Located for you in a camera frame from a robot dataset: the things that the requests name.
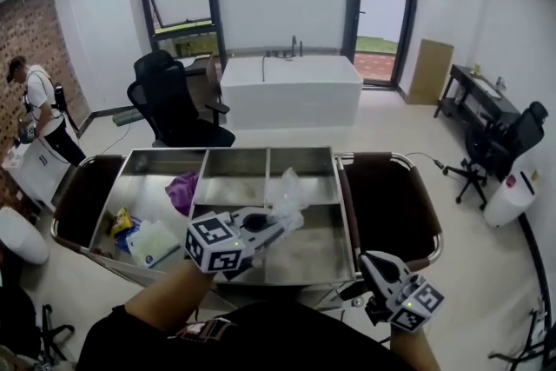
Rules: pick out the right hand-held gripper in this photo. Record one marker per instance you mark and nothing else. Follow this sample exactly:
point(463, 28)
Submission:
point(406, 295)

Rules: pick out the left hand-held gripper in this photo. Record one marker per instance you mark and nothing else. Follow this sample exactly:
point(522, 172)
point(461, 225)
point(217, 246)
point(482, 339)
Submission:
point(213, 245)

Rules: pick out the clear plastic bag item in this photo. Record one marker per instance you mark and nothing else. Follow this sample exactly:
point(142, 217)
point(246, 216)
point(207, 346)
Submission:
point(289, 197)

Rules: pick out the stainless steel cart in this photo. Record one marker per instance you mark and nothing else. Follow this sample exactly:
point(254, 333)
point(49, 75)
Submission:
point(313, 247)

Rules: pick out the person's right forearm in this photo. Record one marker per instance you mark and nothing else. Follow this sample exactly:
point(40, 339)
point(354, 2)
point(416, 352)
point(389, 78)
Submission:
point(410, 349)

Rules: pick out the person's left forearm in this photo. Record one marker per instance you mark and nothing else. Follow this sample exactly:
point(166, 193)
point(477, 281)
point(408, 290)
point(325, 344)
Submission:
point(174, 295)

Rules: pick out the brown fabric cart bag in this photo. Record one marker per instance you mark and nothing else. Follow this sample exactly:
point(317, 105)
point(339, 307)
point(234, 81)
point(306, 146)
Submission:
point(391, 208)
point(87, 200)

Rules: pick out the purple cloth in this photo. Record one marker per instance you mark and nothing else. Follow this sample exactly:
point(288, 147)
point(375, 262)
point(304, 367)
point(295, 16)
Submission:
point(182, 193)

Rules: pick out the white tissue packet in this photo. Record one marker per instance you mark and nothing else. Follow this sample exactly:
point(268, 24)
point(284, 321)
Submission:
point(152, 243)

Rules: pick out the blue packet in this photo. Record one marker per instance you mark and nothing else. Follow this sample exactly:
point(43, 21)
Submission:
point(126, 240)

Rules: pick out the yellow snack packet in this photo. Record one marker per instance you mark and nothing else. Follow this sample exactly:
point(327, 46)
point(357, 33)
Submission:
point(121, 221)

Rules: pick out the person's black shirt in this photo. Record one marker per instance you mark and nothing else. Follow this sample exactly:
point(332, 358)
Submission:
point(282, 339)

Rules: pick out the black curved pipe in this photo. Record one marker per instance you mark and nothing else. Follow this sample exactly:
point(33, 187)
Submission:
point(536, 256)

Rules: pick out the black mesh office chair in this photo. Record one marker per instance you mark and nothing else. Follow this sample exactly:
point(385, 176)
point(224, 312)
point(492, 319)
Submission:
point(169, 100)

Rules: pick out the green rolled mat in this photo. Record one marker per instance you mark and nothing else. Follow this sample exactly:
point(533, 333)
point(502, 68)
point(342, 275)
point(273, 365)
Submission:
point(126, 118)

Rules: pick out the white bathtub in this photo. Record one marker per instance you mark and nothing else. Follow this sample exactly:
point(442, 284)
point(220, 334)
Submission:
point(291, 95)

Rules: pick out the open cardboard box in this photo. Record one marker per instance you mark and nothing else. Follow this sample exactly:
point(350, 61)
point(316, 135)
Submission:
point(208, 76)

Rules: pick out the black office chair with headrest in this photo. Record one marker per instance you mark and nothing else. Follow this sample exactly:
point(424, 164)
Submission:
point(517, 139)

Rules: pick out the white cabinet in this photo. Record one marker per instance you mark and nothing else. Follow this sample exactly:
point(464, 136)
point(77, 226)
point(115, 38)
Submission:
point(37, 169)

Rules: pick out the black bathtub faucet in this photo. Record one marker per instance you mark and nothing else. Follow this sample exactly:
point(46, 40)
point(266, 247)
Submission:
point(294, 48)

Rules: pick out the black desk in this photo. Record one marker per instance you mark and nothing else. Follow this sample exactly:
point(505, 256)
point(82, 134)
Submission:
point(478, 93)

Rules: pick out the tall cardboard sheet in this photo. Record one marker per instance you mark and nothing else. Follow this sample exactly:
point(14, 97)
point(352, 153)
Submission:
point(430, 74)

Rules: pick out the black framed glass door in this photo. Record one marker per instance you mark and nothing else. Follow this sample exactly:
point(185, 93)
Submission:
point(378, 21)

